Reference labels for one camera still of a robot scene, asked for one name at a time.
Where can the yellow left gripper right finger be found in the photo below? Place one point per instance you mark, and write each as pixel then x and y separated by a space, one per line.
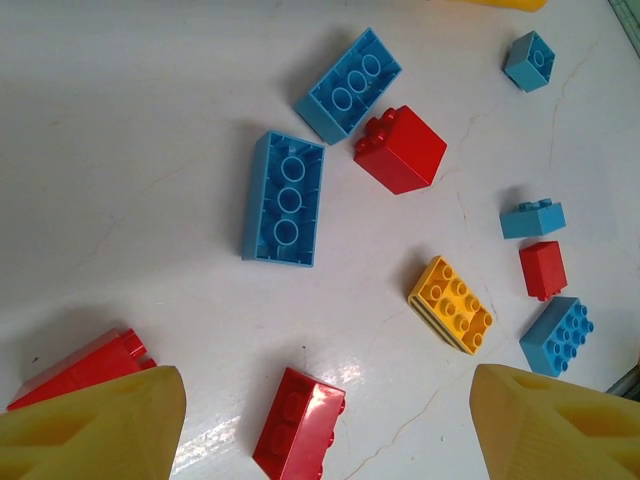
pixel 560 430

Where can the yellow striped lego brick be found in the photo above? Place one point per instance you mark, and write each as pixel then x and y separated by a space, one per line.
pixel 452 305

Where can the long blue lego brick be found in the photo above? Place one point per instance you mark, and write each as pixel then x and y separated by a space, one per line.
pixel 287 200
pixel 350 85
pixel 550 340

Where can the tall red lego brick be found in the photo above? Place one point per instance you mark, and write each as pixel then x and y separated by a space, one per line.
pixel 405 155

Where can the long red lego brick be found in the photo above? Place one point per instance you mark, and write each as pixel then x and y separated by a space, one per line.
pixel 85 367
pixel 295 425

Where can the small blue lego brick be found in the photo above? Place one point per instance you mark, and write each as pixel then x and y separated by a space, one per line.
pixel 527 65
pixel 530 222

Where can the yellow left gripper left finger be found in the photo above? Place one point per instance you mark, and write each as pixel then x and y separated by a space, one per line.
pixel 90 435

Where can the yellow plastic bin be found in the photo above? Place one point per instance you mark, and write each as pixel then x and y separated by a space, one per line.
pixel 500 4

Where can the small red lego brick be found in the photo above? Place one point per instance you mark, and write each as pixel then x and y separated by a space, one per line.
pixel 542 270

